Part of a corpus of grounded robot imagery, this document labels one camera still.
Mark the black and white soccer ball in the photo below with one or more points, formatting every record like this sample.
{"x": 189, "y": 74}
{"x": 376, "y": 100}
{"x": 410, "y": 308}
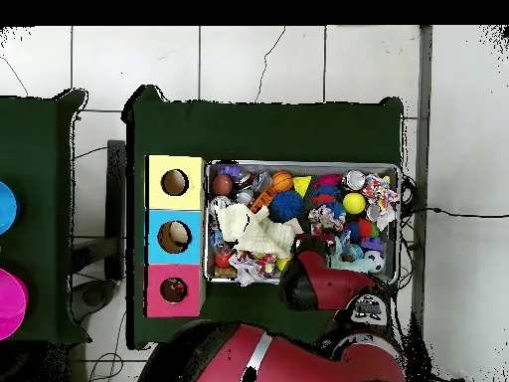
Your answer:
{"x": 375, "y": 260}

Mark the silver drink can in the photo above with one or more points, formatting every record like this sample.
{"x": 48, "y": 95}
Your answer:
{"x": 218, "y": 202}

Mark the cream muslin cloth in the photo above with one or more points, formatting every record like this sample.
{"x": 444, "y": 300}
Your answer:
{"x": 258, "y": 234}

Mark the mint knitted cloth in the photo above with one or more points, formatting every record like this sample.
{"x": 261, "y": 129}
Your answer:
{"x": 354, "y": 266}

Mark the blue fuzzy ball with eyes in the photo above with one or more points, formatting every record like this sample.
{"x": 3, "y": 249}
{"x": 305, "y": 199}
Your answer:
{"x": 339, "y": 209}

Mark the blue spiky ball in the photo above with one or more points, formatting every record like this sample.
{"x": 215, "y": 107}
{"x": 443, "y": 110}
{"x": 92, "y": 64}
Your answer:
{"x": 286, "y": 206}

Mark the wooden box with three holes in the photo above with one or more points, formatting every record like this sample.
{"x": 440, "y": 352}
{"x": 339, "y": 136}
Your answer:
{"x": 187, "y": 195}

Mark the globe print ball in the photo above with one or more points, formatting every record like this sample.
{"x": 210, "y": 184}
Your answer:
{"x": 356, "y": 250}

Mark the orange basketball toy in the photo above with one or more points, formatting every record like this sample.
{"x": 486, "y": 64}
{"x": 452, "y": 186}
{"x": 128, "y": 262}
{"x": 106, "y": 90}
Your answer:
{"x": 282, "y": 181}

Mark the clear mesh bin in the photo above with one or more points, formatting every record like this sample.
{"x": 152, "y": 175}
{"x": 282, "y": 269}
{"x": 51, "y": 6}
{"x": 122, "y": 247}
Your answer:
{"x": 298, "y": 164}

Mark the orange plastic block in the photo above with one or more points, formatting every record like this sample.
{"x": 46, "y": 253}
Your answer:
{"x": 262, "y": 199}

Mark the magenta bowl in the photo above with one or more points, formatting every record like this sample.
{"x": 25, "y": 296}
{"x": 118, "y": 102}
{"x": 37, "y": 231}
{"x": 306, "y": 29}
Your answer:
{"x": 12, "y": 302}

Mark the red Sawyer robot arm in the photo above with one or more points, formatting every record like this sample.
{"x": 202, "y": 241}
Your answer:
{"x": 330, "y": 282}

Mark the brown football toy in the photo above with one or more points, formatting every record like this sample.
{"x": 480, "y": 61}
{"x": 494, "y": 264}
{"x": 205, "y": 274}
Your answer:
{"x": 222, "y": 185}

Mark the dark green tablecloth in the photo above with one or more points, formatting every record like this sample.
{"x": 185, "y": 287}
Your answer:
{"x": 35, "y": 139}
{"x": 258, "y": 131}

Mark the blue bowl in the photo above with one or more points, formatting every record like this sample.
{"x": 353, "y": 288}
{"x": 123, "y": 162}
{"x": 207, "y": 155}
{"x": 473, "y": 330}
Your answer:
{"x": 7, "y": 207}

